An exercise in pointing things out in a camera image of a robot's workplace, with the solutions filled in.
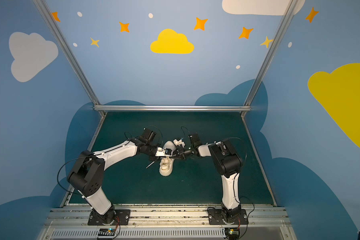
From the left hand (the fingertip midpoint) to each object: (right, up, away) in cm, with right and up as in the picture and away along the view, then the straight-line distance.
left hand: (164, 152), depth 91 cm
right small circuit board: (+36, -38, -18) cm, 55 cm away
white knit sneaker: (+2, -7, -5) cm, 9 cm away
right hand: (+4, -2, -3) cm, 6 cm away
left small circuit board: (-26, -37, -18) cm, 49 cm away
